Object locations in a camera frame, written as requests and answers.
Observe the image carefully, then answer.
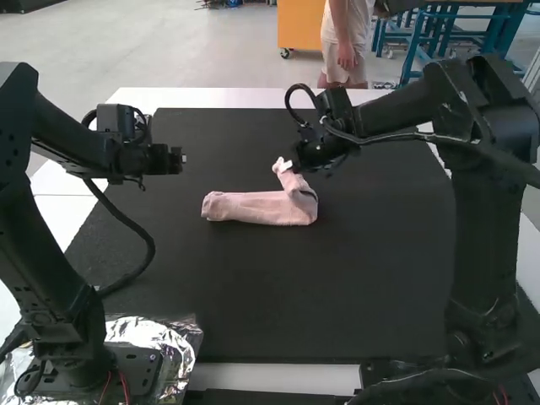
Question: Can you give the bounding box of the blue frame workbench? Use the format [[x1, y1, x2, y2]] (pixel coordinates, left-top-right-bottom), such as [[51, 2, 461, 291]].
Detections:
[[373, 0, 540, 89]]

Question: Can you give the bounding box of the black mat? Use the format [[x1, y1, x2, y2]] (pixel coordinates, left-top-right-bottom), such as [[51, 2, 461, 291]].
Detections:
[[63, 107, 540, 366]]

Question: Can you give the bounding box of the black cable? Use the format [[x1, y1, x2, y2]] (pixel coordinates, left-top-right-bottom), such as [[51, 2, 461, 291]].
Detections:
[[284, 83, 318, 127], [86, 176, 156, 296]]

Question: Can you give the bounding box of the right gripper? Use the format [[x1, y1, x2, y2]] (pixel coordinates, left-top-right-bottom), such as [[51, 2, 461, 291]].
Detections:
[[294, 121, 359, 173]]

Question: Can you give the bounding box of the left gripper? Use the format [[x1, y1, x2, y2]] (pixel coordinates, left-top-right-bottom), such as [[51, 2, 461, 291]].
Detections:
[[119, 142, 187, 177]]

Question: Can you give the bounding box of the pale towel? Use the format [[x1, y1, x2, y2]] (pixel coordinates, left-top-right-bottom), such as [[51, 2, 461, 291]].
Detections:
[[200, 155, 318, 228]]

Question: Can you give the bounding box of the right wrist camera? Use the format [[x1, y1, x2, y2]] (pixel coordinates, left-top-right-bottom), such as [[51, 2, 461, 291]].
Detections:
[[315, 86, 354, 127]]

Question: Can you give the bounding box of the person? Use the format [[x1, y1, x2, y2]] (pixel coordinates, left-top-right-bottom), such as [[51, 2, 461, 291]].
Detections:
[[316, 0, 376, 89]]

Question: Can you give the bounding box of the yellow wheeled cart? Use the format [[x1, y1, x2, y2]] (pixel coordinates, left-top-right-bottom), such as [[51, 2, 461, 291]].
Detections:
[[276, 0, 329, 60]]

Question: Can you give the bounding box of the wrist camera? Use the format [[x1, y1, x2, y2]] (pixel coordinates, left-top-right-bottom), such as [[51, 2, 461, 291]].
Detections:
[[315, 86, 354, 127], [95, 103, 147, 143]]

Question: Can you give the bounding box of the dark base panel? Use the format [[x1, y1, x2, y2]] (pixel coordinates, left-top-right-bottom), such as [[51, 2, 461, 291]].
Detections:
[[185, 388, 360, 405]]

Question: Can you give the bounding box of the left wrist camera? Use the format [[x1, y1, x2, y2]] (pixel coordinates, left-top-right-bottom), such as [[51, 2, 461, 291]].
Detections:
[[95, 103, 147, 143]]

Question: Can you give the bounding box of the silver foil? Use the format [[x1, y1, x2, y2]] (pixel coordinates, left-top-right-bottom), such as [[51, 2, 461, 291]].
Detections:
[[0, 311, 204, 401]]

